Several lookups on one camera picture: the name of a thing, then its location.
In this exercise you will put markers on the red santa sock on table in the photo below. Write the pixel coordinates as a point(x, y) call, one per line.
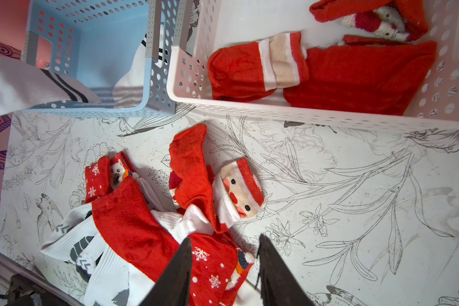
point(224, 198)

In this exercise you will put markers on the plain white sock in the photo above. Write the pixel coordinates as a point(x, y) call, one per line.
point(178, 225)

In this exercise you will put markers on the large red snowflake sock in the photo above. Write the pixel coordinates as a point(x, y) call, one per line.
point(218, 270)

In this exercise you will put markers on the light blue plastic basket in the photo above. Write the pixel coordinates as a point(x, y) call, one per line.
point(95, 43)

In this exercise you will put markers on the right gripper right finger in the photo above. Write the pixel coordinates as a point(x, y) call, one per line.
point(278, 285)

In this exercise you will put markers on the white plastic basket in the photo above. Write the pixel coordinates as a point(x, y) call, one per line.
point(227, 23)

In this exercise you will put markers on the white sock black stripes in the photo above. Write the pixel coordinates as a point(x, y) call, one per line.
point(133, 89)

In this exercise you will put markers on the white sock chevron pattern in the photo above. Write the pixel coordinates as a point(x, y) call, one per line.
point(111, 280)

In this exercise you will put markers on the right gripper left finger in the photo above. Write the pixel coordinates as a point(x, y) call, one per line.
point(173, 286)

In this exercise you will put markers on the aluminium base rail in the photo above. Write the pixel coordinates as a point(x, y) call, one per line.
point(24, 287)

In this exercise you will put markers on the red santa face sock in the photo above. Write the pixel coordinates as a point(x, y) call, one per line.
point(400, 21)

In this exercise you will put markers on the large plain red sock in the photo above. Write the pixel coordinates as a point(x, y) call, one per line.
point(127, 225)

